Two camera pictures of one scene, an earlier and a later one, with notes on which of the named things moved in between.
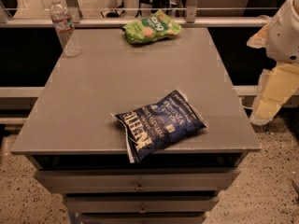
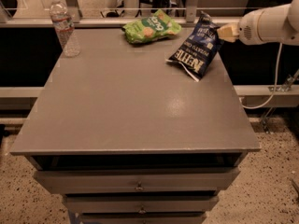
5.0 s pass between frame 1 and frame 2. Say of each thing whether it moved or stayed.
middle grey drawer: stayed
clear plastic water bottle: stayed
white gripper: moved
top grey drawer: stayed
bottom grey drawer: stayed
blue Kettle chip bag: moved
